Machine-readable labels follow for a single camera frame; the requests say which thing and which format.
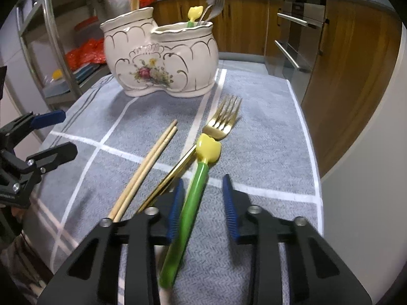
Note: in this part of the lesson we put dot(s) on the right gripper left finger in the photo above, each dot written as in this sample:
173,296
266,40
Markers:
90,275

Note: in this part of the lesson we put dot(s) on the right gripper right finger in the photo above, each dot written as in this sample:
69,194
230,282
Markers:
316,274

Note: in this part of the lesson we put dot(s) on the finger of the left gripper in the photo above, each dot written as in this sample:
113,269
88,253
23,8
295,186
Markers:
49,119
49,159

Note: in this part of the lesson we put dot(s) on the wooden chopstick one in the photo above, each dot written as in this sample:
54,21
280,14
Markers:
140,171

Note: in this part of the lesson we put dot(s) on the wooden chopstick two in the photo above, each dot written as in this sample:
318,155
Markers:
146,174

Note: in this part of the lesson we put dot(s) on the green yellow tulip utensil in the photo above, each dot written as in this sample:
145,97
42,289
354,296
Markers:
188,215
194,13

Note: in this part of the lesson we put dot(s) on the gold fork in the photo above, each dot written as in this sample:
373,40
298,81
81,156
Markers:
207,147

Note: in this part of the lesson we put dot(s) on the red plastic bag lower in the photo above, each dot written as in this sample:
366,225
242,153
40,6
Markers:
91,51

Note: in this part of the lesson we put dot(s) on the metal storage rack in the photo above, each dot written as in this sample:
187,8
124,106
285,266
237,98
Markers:
44,12

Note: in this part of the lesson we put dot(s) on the white ceramic utensil holder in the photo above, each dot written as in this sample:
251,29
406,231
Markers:
145,58

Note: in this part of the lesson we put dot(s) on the wooden lower cabinets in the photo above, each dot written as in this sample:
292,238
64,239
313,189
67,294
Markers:
338,55

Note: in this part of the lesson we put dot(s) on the silver spoon in holder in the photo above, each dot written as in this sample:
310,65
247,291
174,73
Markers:
210,4

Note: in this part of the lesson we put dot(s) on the silver fork in holder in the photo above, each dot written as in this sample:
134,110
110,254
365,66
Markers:
216,10

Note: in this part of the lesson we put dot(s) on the built-in oven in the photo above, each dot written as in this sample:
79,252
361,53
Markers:
293,39

